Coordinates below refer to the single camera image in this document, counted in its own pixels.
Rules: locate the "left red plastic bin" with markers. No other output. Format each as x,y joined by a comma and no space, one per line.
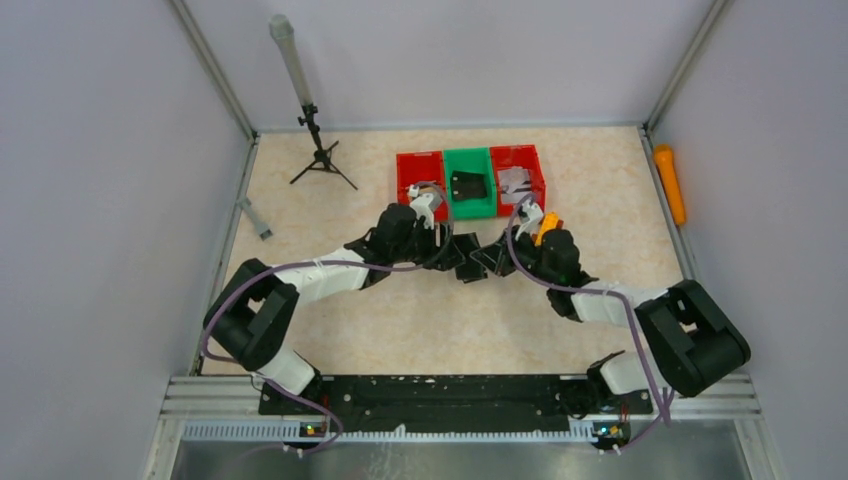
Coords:
415,167

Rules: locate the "grey cards in red bin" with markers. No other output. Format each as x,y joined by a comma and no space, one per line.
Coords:
514,184

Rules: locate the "black tripod with grey pole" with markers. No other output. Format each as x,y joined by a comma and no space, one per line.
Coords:
283,35

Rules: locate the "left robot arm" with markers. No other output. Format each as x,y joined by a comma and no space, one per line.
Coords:
252,315

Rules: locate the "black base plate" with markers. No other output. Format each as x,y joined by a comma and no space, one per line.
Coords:
471,406

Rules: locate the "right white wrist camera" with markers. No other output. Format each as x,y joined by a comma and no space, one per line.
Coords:
530,214

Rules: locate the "orange flashlight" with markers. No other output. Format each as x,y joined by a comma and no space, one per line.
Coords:
663,157

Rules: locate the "aluminium frame rail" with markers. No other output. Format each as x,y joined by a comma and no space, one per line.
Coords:
226,408

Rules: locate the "right red plastic bin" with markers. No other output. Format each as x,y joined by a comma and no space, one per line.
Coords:
525,156

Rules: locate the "small grey bracket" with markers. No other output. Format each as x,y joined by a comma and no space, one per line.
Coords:
261,227

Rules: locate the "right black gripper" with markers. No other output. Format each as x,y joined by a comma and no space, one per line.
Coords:
515,250

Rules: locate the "black leather card holder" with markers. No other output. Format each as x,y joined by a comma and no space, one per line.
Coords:
470,271

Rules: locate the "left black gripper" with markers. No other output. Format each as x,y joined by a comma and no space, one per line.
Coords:
436,245

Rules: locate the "red plastic bin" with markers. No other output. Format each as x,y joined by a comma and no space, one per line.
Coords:
525,156
415,167

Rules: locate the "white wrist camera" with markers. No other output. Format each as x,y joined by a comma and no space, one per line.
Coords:
423,212
530,214

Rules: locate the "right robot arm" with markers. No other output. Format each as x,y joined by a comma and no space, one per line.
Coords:
687,342

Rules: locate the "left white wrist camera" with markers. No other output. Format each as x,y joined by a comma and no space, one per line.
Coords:
423,212

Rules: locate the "green plastic bin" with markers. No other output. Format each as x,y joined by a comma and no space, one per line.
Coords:
471,160

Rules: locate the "yellow toy block car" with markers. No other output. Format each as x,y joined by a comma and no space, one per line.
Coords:
551,221

